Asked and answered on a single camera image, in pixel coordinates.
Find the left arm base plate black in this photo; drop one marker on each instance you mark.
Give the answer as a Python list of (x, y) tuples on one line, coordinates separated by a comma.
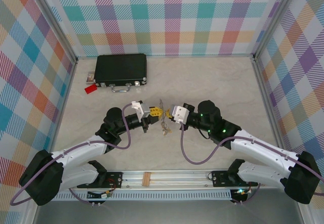
[(115, 179)]

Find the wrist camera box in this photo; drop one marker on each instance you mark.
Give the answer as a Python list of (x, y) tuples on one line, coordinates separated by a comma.
[(144, 109), (179, 112)]

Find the aluminium frame post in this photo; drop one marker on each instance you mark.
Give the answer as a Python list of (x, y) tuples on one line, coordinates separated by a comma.
[(276, 19), (50, 19)]

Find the grey keyring with yellow keys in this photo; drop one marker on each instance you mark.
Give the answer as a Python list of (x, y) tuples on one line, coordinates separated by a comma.
[(161, 102)]

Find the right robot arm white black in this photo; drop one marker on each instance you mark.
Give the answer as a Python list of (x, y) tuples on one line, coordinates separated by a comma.
[(260, 148)]

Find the small printed card box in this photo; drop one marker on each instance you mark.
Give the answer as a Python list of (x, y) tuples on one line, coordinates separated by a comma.
[(90, 77)]

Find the red tag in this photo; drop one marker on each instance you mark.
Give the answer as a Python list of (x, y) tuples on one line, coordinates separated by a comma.
[(91, 89)]

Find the wide slotted aluminium rail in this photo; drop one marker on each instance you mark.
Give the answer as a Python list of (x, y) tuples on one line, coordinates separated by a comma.
[(177, 181)]

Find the aluminium frame rail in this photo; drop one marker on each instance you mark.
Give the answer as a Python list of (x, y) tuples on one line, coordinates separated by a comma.
[(66, 95), (265, 95), (202, 55)]

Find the key with yellow head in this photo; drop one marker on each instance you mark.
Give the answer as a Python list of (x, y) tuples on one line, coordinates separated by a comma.
[(170, 130), (165, 132)]

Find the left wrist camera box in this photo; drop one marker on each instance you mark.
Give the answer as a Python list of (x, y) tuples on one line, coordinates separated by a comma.
[(144, 109)]

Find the wooden block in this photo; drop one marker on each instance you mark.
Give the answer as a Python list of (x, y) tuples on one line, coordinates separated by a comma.
[(146, 179)]

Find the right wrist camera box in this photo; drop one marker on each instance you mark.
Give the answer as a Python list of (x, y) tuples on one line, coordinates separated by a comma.
[(179, 112)]

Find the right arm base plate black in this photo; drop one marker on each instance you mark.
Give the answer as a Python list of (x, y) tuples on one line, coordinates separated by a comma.
[(220, 178)]

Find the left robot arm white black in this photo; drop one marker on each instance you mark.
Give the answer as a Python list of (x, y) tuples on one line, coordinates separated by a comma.
[(76, 150)]

